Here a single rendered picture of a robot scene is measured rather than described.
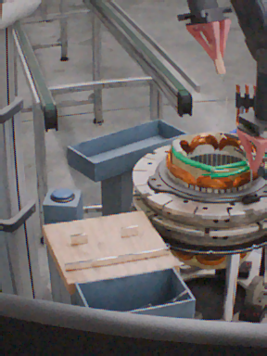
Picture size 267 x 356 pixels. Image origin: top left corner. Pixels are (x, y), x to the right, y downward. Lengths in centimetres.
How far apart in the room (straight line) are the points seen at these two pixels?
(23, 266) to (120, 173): 33
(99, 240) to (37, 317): 103
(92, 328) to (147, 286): 97
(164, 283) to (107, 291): 10
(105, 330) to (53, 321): 3
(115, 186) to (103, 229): 35
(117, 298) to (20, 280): 56
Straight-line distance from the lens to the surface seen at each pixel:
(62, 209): 162
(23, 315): 40
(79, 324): 40
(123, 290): 135
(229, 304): 159
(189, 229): 147
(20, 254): 186
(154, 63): 324
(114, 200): 182
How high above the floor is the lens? 180
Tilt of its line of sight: 27 degrees down
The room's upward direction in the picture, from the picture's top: 1 degrees counter-clockwise
